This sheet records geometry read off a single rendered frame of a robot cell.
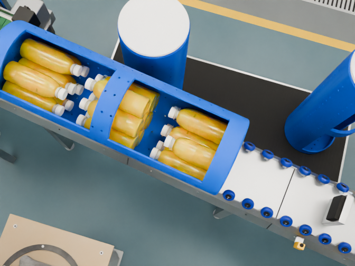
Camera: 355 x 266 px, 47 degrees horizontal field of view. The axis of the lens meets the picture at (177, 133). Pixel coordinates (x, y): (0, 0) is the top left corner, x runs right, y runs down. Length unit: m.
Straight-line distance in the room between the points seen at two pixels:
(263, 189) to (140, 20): 0.80
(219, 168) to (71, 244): 0.57
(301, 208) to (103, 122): 0.80
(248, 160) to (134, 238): 1.08
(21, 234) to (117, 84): 0.61
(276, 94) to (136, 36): 1.19
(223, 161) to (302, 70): 1.65
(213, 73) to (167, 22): 0.95
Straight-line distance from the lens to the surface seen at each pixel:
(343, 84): 1.78
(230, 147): 1.29
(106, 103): 1.33
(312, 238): 1.64
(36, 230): 1.52
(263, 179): 1.61
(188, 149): 1.35
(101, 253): 1.48
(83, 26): 2.88
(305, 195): 1.64
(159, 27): 1.65
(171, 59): 1.65
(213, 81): 2.52
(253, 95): 2.53
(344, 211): 1.52
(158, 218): 2.48
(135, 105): 1.34
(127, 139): 1.41
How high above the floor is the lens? 2.47
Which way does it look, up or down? 75 degrees down
